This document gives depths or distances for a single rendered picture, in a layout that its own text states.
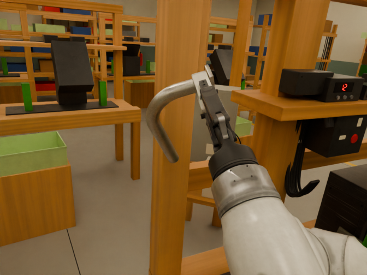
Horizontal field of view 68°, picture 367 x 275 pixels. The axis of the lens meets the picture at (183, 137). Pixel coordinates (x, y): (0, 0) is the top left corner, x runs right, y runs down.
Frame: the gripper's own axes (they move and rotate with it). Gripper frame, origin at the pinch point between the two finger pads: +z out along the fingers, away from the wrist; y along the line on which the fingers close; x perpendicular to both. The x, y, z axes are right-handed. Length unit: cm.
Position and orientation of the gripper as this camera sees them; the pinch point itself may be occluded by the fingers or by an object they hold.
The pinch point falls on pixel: (203, 91)
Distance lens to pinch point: 55.5
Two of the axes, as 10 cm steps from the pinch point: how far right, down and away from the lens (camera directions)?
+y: -1.8, -5.9, -7.8
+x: -9.6, 2.7, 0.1
